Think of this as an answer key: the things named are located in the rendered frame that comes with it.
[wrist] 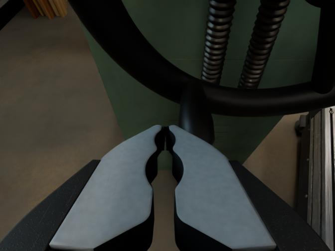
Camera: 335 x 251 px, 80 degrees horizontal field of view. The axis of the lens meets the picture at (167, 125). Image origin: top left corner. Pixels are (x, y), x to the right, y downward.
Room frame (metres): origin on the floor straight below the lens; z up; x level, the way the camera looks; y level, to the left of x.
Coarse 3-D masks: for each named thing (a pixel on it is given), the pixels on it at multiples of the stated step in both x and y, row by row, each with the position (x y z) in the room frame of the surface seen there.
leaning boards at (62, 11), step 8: (24, 0) 1.46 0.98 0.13; (32, 0) 1.52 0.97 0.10; (40, 0) 1.45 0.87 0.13; (48, 0) 1.52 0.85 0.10; (56, 0) 1.48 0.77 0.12; (64, 0) 1.62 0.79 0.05; (32, 8) 1.48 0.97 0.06; (40, 8) 1.51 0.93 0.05; (48, 8) 1.48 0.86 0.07; (56, 8) 1.50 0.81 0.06; (64, 8) 1.53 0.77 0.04; (48, 16) 1.45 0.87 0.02; (64, 16) 1.48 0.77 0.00
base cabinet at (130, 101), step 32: (128, 0) 0.30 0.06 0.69; (160, 0) 0.30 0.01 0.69; (192, 0) 0.30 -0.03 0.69; (256, 0) 0.30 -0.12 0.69; (160, 32) 0.30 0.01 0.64; (192, 32) 0.30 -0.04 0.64; (288, 32) 0.30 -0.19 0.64; (96, 64) 0.30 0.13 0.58; (192, 64) 0.30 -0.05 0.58; (224, 64) 0.30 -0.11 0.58; (288, 64) 0.30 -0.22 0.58; (128, 96) 0.30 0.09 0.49; (160, 96) 0.30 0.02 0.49; (128, 128) 0.30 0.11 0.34; (224, 128) 0.30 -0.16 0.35; (256, 128) 0.30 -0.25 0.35; (160, 160) 0.30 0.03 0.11
